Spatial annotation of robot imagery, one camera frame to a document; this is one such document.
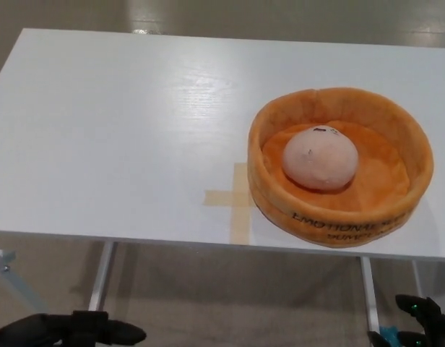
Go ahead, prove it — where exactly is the pink round plush toy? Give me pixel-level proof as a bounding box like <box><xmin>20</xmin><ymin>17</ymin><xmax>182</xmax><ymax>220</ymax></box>
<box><xmin>282</xmin><ymin>126</ymin><xmax>360</xmax><ymax>194</ymax></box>

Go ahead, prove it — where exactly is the teal blue plastic object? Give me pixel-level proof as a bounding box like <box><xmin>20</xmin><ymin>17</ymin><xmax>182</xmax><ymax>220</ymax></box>
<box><xmin>379</xmin><ymin>325</ymin><xmax>402</xmax><ymax>343</ymax></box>

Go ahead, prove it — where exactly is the white table leg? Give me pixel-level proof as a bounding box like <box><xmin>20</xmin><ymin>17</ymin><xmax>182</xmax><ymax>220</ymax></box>
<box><xmin>360</xmin><ymin>256</ymin><xmax>382</xmax><ymax>332</ymax></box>
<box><xmin>411</xmin><ymin>260</ymin><xmax>426</xmax><ymax>298</ymax></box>
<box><xmin>87</xmin><ymin>241</ymin><xmax>119</xmax><ymax>314</ymax></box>

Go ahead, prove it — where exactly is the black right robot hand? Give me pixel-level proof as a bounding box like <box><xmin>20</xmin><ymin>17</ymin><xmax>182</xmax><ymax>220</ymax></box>
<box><xmin>366</xmin><ymin>294</ymin><xmax>445</xmax><ymax>347</ymax></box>

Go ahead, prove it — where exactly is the short beige masking tape strip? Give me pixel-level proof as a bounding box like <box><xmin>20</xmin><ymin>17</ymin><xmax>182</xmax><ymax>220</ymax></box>
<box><xmin>202</xmin><ymin>189</ymin><xmax>255</xmax><ymax>209</ymax></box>

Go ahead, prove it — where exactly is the grey metal stand frame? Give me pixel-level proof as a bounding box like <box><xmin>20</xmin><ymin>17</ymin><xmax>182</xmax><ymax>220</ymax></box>
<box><xmin>0</xmin><ymin>247</ymin><xmax>47</xmax><ymax>316</ymax></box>

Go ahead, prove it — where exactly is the orange plush round plate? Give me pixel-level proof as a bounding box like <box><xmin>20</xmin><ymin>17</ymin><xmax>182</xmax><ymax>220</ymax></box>
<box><xmin>248</xmin><ymin>86</ymin><xmax>436</xmax><ymax>252</ymax></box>

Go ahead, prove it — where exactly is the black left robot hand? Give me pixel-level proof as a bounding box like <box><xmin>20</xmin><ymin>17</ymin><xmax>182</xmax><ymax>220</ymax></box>
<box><xmin>0</xmin><ymin>309</ymin><xmax>148</xmax><ymax>347</ymax></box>

